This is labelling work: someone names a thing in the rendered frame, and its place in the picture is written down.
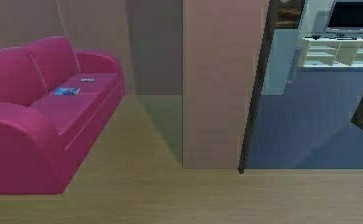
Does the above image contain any magenta sofa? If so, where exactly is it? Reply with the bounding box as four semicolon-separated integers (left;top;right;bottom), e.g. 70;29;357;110
0;35;126;196

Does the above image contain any black television set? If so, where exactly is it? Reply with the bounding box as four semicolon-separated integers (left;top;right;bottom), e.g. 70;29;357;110
324;0;363;40

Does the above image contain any blue book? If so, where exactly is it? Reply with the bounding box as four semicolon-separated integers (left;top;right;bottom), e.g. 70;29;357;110
53;87;81;97

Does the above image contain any dark framed picture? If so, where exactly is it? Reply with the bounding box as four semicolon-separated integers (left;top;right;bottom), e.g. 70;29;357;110
276;0;306;29

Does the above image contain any white open shelf unit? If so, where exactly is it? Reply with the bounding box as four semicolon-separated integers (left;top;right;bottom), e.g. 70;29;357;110
297;35;363;69

